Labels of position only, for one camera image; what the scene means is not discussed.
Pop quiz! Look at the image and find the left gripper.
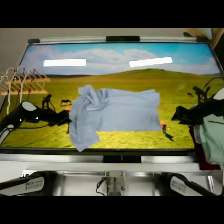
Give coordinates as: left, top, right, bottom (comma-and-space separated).
47, 109, 72, 128

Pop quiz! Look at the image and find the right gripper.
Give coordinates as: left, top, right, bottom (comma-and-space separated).
171, 105, 202, 127

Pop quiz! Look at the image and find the light blue shirt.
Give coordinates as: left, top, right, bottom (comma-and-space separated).
67, 83, 162, 153

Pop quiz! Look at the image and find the mint green garment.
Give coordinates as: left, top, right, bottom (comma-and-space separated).
199, 114, 224, 168

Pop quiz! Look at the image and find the brown clothes hanger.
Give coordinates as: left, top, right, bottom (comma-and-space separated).
12, 68, 52, 85
0, 79, 48, 97

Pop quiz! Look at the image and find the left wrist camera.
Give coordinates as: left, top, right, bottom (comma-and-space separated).
41, 93, 55, 112

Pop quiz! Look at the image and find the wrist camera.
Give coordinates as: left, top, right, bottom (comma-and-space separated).
191, 85, 212, 105
41, 93, 55, 112

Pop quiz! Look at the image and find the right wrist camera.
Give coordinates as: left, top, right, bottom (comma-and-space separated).
191, 85, 212, 105

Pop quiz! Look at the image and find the black cable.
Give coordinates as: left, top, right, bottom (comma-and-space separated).
202, 75, 224, 98
95, 177, 108, 197

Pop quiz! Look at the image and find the silver frame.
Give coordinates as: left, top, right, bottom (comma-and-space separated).
0, 33, 224, 197

